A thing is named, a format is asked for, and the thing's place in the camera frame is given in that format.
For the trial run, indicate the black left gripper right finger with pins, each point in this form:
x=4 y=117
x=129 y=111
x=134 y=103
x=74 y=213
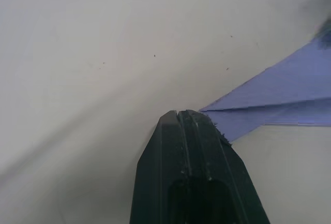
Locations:
x=219 y=182

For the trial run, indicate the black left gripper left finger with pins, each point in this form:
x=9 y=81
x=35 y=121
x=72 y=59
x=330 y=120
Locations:
x=160 y=177

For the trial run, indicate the purple paper sheet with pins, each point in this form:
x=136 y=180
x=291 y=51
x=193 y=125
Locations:
x=284 y=94

